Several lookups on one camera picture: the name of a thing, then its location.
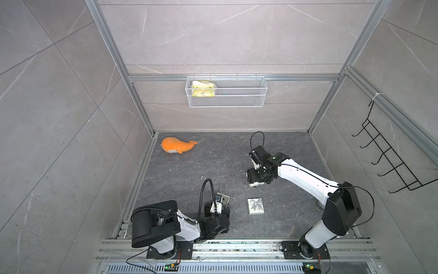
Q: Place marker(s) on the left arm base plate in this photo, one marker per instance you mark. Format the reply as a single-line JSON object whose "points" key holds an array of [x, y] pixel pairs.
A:
{"points": [[182, 250]]}

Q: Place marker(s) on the yellow sponge in basket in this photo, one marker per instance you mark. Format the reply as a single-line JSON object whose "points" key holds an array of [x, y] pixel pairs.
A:
{"points": [[203, 88]]}

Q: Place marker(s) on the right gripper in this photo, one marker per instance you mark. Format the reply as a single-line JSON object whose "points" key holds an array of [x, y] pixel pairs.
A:
{"points": [[251, 178]]}

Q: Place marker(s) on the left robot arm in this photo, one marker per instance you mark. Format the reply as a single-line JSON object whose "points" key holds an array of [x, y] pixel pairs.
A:
{"points": [[156, 227]]}

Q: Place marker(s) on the white wire wall basket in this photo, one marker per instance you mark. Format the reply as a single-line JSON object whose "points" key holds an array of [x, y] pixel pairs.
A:
{"points": [[231, 91]]}

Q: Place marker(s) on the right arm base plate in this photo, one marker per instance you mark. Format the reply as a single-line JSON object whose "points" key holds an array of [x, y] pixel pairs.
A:
{"points": [[297, 250]]}

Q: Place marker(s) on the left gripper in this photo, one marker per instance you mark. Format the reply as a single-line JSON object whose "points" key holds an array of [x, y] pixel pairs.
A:
{"points": [[227, 214]]}

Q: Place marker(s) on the orange plush whale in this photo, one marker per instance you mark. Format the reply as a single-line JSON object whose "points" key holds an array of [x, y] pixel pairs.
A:
{"points": [[173, 145]]}

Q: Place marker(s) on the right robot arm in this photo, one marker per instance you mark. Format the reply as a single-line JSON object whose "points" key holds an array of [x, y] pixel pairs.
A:
{"points": [[340, 203]]}

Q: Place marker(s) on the black wall hook rack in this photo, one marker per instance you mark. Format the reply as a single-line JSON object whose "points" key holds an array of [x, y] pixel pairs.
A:
{"points": [[409, 181]]}

